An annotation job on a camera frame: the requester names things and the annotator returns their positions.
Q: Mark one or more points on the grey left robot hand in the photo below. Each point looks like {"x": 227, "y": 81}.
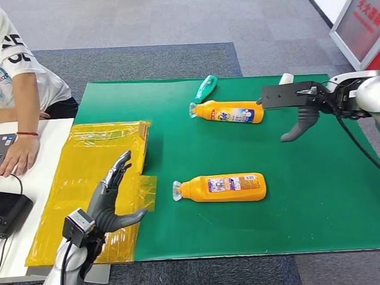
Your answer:
{"x": 102, "y": 208}

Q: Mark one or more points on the orange bottle with blue label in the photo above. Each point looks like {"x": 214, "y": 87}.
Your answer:
{"x": 204, "y": 111}

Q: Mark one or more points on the black box device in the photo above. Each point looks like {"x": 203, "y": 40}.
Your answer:
{"x": 13, "y": 212}

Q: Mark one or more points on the person's bare hand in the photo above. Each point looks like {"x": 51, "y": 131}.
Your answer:
{"x": 44, "y": 115}

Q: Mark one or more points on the yellow plastic sheet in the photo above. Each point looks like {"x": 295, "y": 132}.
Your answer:
{"x": 80, "y": 169}

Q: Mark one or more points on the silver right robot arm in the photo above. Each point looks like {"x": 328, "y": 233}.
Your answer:
{"x": 369, "y": 94}

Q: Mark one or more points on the orange bottle with white label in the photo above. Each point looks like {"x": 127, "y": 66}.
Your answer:
{"x": 196, "y": 188}

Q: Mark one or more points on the laptop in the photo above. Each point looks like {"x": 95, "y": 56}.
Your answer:
{"x": 6, "y": 143}

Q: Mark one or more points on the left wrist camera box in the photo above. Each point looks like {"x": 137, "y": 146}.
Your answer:
{"x": 78, "y": 227}

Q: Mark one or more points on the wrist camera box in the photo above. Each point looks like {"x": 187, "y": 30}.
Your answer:
{"x": 282, "y": 96}
{"x": 78, "y": 227}

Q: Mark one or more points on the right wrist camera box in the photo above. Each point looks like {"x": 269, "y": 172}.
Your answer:
{"x": 282, "y": 96}

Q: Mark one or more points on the person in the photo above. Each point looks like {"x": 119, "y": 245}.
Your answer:
{"x": 35, "y": 82}

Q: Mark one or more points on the white framed red sign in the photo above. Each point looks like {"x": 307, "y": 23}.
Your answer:
{"x": 356, "y": 31}

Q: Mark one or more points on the green bottle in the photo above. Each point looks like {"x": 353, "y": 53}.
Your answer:
{"x": 206, "y": 88}

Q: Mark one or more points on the person's bare forearm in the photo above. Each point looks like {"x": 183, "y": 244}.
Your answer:
{"x": 9, "y": 115}

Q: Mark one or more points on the white table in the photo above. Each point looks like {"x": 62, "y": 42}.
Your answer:
{"x": 41, "y": 181}

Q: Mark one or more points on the green mat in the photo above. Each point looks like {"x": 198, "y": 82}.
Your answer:
{"x": 296, "y": 216}

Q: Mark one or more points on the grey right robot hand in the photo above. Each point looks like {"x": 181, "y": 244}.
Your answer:
{"x": 305, "y": 120}

